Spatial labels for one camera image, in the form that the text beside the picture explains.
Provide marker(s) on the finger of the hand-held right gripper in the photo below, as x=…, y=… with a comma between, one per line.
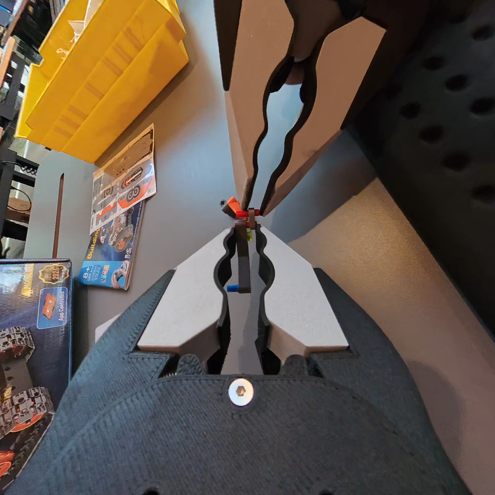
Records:
x=259, y=50
x=332, y=85

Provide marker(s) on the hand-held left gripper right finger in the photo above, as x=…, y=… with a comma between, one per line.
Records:
x=301, y=309

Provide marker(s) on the orange toy piece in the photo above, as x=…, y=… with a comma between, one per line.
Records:
x=232, y=203

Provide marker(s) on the small grey toy connector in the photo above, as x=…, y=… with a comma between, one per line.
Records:
x=253, y=217

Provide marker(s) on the large blue toy kit box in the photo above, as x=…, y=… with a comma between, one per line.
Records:
x=31, y=348

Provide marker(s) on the yellow plastic bin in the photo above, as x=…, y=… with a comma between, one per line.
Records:
x=108, y=89

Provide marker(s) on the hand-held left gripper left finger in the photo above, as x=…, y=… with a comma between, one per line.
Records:
x=185, y=309

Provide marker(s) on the printed sticker sheet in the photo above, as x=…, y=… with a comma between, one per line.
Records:
x=127, y=181

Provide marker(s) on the dark grey angled toy beam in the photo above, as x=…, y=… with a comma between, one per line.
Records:
x=243, y=267

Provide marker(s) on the blue cover instruction booklet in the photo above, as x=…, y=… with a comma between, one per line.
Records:
x=112, y=255

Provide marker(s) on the black metal shelf frame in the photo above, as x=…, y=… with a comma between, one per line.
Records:
x=11, y=166

